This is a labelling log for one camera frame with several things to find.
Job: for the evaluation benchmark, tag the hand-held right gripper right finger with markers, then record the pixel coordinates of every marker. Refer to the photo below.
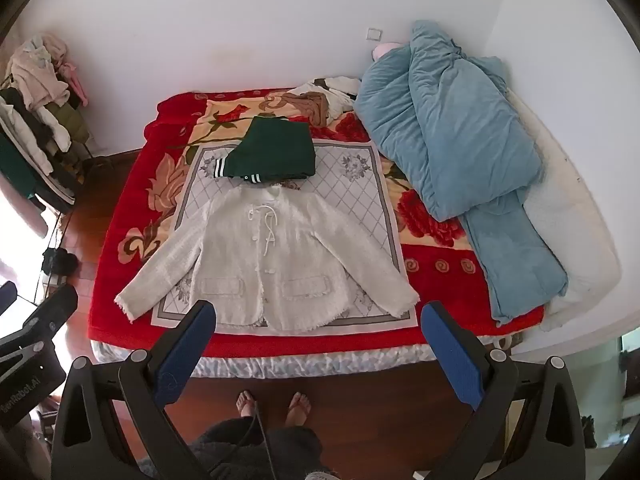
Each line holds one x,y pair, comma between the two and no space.
452,355

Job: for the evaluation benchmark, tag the red floral blanket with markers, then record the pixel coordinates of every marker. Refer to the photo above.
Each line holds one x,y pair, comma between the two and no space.
130,195

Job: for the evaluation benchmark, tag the folded green garment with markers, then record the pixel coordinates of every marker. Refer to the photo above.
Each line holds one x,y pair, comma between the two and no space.
275,150

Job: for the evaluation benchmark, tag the white tweed jacket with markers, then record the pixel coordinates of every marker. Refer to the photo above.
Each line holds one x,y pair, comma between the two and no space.
280,260

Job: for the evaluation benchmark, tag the person's left forearm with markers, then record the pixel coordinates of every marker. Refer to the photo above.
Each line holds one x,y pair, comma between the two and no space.
20,455

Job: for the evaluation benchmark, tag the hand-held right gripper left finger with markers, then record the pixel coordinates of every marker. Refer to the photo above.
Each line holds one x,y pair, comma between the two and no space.
185,352

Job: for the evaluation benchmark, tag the white wall switch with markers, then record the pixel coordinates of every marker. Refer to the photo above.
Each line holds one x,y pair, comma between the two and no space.
373,34

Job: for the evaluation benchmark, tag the person's right foot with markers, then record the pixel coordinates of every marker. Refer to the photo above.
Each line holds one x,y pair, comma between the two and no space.
299,407

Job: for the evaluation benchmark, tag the bed with silver skirt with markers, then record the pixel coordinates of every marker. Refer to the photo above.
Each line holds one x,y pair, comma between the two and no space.
300,362

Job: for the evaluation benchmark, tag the brown garment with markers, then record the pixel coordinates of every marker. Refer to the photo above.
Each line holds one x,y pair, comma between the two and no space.
312,105

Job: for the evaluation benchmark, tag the dark fuzzy object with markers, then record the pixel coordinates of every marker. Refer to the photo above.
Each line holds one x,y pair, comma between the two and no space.
60,262

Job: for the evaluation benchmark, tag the person's left foot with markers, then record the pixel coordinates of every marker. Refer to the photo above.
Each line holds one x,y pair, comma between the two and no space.
247,404

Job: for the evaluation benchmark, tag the rack of hanging clothes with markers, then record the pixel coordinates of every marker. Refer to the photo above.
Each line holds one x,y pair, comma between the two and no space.
35,100

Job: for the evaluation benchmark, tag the person's foot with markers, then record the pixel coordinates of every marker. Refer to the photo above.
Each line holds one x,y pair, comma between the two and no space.
247,404
299,407

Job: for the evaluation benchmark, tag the blue quilt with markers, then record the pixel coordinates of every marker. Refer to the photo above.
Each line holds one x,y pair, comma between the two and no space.
450,125

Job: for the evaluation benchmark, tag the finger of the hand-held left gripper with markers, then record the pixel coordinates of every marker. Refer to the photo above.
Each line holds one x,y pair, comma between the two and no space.
5,296
52,307

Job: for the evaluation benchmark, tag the white fleece sheet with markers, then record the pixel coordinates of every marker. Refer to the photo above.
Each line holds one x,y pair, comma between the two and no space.
575,220

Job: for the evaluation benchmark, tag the pink pillow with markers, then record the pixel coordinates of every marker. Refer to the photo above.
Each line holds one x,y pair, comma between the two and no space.
382,50

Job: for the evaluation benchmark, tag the white and black garment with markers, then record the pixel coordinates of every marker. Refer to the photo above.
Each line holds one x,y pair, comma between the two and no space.
345,90

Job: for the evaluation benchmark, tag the white knit cloth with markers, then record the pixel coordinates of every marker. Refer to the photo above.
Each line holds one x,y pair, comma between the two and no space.
316,475

